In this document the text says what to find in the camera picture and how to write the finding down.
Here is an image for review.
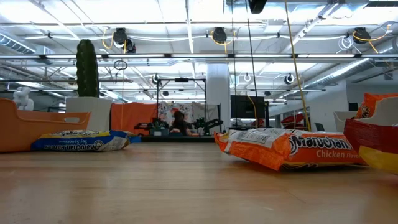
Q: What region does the person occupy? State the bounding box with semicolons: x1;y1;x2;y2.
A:
172;110;193;137

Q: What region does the white plastic bin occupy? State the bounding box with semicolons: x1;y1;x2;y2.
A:
333;96;398;133

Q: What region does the orange Maruchan noodle packet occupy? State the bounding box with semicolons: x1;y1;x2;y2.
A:
354;92;398;120
213;127;368;172

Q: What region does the red chair stack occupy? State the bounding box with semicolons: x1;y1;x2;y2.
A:
280;113;307;131

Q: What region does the floral cloth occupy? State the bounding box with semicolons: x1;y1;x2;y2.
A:
157;101;220;131

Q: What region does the black aluminium table frame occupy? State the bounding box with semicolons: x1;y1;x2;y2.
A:
141;136;216;144

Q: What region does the thin black hanging cable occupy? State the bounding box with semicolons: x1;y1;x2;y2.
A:
230;0;236;97

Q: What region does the black background rig frame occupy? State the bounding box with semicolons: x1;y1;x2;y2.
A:
155;77;208;138

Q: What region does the green cactus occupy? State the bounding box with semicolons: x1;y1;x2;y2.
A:
76;39;100;98

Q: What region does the red Maruchan noodle packet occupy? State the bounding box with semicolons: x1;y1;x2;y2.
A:
343;118;398;175

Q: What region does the orange partition curtain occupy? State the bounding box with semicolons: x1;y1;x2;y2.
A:
110;102;159;137

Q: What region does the white robot figure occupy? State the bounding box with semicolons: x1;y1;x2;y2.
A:
12;86;35;112

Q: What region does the large black monitor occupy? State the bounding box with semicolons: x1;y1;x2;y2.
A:
230;95;270;119

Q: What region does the orange plastic bin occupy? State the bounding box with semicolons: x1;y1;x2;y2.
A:
0;98;91;153

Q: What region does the blue Maruchan noodle packet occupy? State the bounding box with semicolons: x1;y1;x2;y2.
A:
30;129;131;152
123;131;142;144

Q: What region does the yellow hanging cable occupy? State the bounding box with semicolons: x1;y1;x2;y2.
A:
283;0;312;132

